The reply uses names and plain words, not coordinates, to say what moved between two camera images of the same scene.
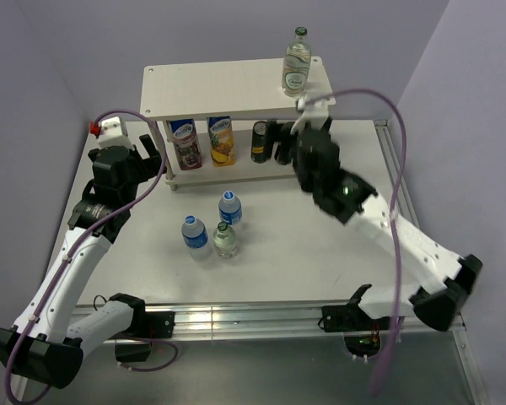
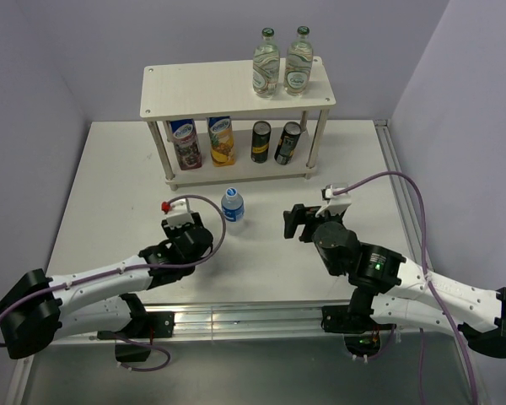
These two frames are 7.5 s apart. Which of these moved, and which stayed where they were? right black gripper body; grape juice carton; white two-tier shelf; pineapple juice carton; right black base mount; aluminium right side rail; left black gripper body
Moved: right black gripper body; left black gripper body
Stayed: white two-tier shelf; aluminium right side rail; pineapple juice carton; right black base mount; grape juice carton
